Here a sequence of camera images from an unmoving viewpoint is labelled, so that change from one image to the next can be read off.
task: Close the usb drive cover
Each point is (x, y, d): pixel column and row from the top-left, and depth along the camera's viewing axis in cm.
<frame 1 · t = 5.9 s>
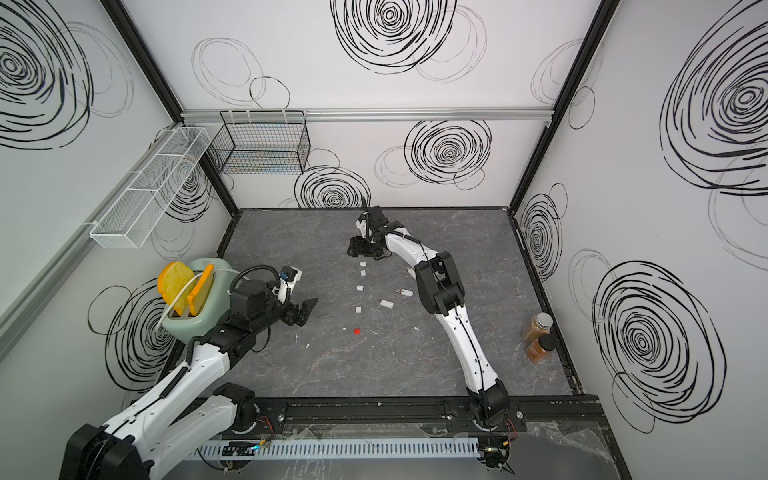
left hand: (300, 291, 82), fingers open
right hand: (355, 251, 105), fingers open
round yellow toast slice: (172, 279, 76), point 23 cm above the table
orange toast slice: (199, 291, 74), point 23 cm above the table
light spice jar: (541, 325, 80), point 11 cm above the table
dark orange spice jar: (537, 349, 80), point 7 cm above the table
red usb cap: (357, 331, 91), on the table
white square usb cap: (358, 309, 95), on the table
white rectangular usb drive: (386, 303, 96), on the table
rounded white usb cap: (359, 287, 99), on the table
white rectangular usb cap: (363, 273, 104), on the table
small white usb cap: (363, 263, 104), point 2 cm above the table

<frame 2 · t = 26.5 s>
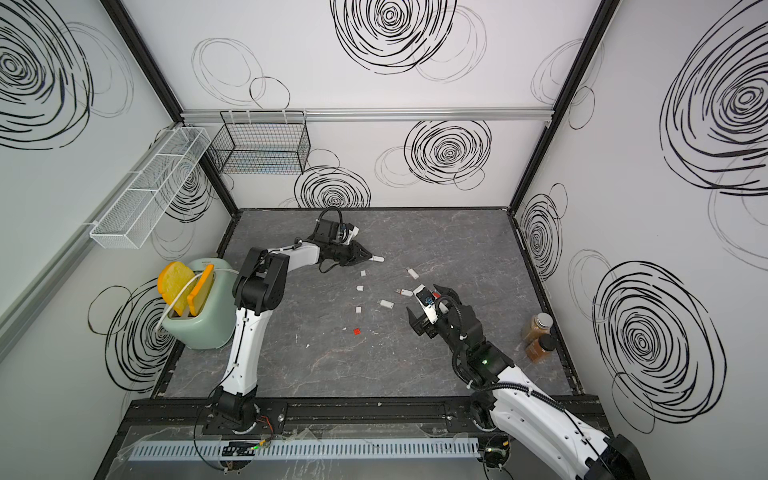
left hand: (369, 257, 105), fingers closed
right hand: (424, 298, 79), fingers open
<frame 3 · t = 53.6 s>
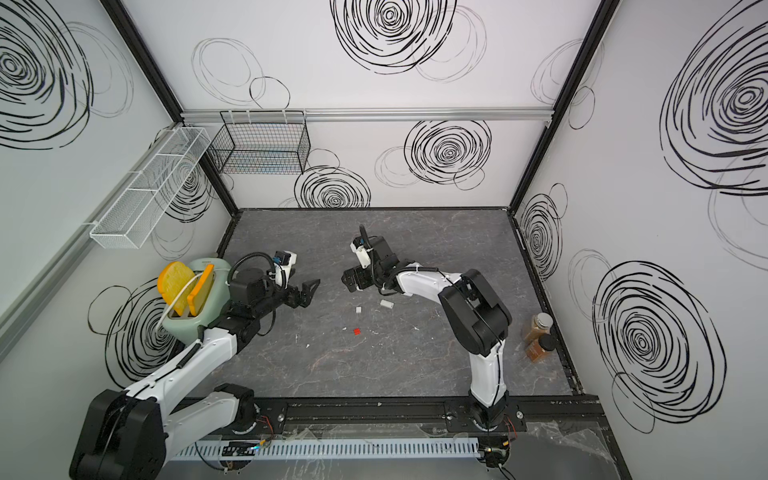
left hand: (303, 275, 84), fingers open
right hand: (355, 273, 93), fingers open
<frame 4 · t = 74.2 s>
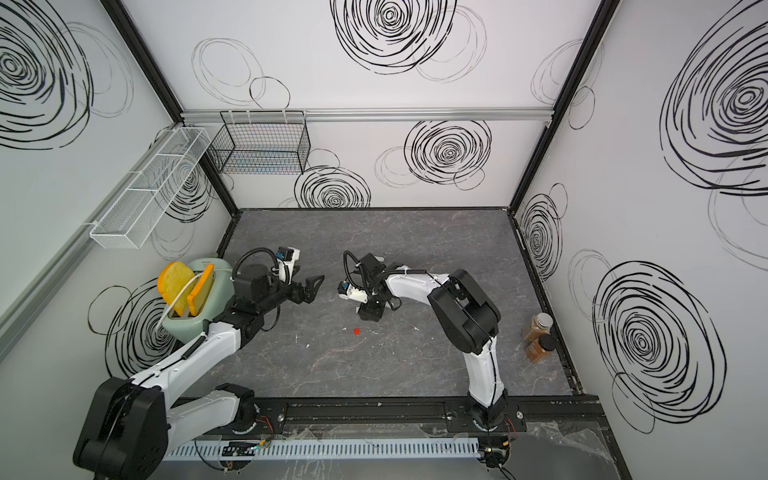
left hand: (308, 271, 84), fingers open
right hand: (367, 308, 93), fingers open
